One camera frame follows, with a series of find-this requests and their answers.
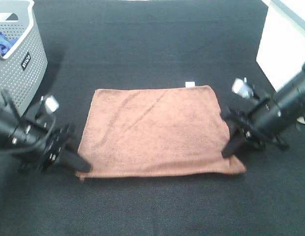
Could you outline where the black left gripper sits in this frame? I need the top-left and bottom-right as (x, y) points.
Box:
(17, 111), (92, 173)

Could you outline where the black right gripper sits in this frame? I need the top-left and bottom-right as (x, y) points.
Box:
(220, 98), (289, 158)

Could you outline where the brown microfiber towel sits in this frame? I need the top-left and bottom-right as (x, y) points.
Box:
(76, 85), (246, 179)

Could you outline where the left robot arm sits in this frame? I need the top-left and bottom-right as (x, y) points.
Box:
(0, 89), (92, 173)

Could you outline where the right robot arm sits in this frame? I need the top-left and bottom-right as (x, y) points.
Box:
(220, 62), (305, 158)

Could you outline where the grey perforated laundry basket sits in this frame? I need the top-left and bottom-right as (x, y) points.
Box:
(0, 0), (48, 115)

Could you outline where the white plastic bin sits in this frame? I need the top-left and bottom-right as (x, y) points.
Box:
(256, 0), (305, 91)

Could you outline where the blue cloth in basket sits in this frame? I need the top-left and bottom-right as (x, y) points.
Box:
(0, 32), (17, 57)

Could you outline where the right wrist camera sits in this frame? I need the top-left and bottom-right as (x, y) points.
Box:
(232, 77), (254, 99)

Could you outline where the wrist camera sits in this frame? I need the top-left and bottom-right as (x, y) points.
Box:
(232, 77), (254, 99)
(39, 95), (60, 114)

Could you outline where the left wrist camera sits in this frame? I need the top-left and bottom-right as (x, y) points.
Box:
(39, 95), (60, 114)

